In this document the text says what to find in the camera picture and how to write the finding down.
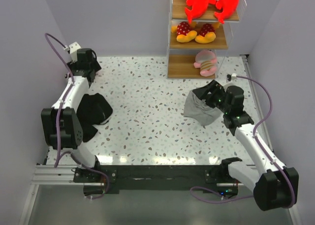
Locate grey cloth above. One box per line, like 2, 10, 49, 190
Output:
184, 91, 221, 126

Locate white wire wooden shelf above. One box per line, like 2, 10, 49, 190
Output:
167, 0, 247, 79

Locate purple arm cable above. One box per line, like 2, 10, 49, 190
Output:
44, 32, 74, 168
235, 75, 296, 208

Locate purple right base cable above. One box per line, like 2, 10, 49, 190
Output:
189, 187, 255, 203

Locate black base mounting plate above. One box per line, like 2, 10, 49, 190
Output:
73, 165, 239, 198

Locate yellow plush polka dot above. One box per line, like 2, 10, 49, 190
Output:
171, 21, 197, 43
195, 22, 221, 44

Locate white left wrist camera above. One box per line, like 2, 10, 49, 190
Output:
64, 42, 81, 63

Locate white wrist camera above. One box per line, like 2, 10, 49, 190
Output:
226, 73, 237, 82
64, 42, 81, 63

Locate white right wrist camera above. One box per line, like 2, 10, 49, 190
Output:
226, 73, 237, 82

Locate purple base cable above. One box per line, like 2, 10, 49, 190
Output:
71, 153, 110, 200
189, 187, 255, 203

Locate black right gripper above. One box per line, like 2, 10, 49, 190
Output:
192, 80, 230, 114

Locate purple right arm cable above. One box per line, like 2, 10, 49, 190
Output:
235, 75, 296, 208

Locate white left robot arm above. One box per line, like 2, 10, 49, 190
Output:
41, 42, 102, 182

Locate red shark plush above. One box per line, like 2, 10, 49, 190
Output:
185, 0, 216, 24
214, 0, 239, 24

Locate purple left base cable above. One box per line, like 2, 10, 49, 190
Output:
71, 153, 110, 200

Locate pink plush striped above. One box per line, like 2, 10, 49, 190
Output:
193, 50, 217, 77

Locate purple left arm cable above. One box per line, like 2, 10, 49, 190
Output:
44, 32, 74, 168

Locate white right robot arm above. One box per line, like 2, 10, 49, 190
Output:
192, 80, 299, 211

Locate black cloth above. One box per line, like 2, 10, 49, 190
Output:
76, 93, 113, 143

